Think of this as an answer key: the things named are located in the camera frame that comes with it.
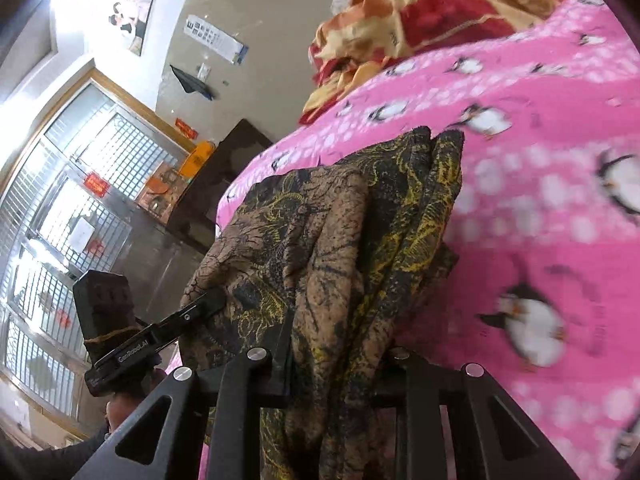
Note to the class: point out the red yellow floral quilt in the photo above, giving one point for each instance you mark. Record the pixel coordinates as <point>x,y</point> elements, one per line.
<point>371,36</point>

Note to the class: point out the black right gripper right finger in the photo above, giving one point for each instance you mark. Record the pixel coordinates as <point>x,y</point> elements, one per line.
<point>462,422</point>

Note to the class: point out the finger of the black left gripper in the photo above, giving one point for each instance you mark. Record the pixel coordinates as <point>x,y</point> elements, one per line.
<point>186,320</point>

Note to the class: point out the metal grille door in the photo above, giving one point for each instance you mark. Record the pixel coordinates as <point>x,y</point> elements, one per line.
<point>70,207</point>

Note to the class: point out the dark wall-mounted holder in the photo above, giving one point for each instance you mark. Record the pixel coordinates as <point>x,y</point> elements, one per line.
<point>191,84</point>

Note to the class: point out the pink penguin blanket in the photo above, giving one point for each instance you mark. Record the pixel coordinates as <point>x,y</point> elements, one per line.
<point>545,293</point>

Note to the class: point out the white wall poster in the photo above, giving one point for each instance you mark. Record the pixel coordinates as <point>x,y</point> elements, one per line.
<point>221,43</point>

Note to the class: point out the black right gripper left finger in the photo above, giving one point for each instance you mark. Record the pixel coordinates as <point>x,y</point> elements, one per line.
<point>198,424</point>

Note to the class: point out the person's left hand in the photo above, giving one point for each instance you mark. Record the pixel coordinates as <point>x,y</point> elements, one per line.
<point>123,403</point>

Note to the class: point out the dark wooden cabinet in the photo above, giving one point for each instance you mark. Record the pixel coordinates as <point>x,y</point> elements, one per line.
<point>192,220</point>

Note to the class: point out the orange bag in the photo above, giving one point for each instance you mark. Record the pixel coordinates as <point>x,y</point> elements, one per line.
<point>196,160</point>

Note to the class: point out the framed wall photo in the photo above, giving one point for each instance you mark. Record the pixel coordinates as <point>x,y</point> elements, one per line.
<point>128,21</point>

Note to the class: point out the brown yellow patterned garment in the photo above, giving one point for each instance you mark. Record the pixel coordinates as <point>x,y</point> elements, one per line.
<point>342,250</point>

